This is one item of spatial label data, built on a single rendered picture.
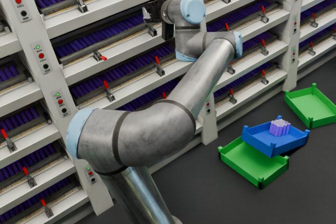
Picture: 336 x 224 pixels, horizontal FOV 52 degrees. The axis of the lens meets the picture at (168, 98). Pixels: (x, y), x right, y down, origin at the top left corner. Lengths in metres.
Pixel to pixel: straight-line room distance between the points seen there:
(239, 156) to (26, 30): 1.23
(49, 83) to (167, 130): 0.74
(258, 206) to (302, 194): 0.21
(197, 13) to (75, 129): 0.62
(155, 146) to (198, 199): 1.08
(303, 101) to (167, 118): 1.68
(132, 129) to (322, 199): 1.23
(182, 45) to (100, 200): 0.90
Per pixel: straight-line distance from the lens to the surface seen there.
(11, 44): 1.27
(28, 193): 1.57
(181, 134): 0.71
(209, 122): 1.92
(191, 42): 1.18
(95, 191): 1.71
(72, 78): 1.37
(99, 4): 1.36
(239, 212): 1.69
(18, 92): 1.36
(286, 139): 1.99
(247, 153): 1.93
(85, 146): 0.74
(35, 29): 1.27
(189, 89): 0.81
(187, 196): 1.76
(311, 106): 2.27
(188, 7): 1.17
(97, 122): 0.73
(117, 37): 1.47
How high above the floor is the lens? 1.36
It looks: 34 degrees down
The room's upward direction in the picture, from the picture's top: 11 degrees counter-clockwise
